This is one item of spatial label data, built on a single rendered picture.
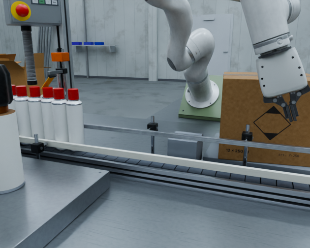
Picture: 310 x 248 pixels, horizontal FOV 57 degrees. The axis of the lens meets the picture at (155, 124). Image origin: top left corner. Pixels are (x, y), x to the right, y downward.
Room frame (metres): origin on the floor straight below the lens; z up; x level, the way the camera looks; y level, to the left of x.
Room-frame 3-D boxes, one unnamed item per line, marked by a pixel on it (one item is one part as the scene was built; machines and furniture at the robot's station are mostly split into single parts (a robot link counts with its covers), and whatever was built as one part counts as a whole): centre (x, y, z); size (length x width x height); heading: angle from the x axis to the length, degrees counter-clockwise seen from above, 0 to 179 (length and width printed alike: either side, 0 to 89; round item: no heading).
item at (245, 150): (0.79, -0.27, 0.91); 0.07 x 0.03 x 0.17; 160
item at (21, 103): (0.97, 0.46, 0.98); 0.05 x 0.05 x 0.20
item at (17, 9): (0.97, 0.42, 1.32); 0.04 x 0.03 x 0.04; 125
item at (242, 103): (0.98, -0.39, 0.99); 0.30 x 0.24 x 0.27; 76
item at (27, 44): (1.09, 0.47, 1.18); 0.04 x 0.04 x 0.21
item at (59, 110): (0.92, 0.31, 0.98); 0.05 x 0.05 x 0.20
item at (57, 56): (0.99, 0.34, 1.04); 0.10 x 0.04 x 0.33; 160
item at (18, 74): (2.61, 1.23, 0.97); 0.51 x 0.42 x 0.37; 165
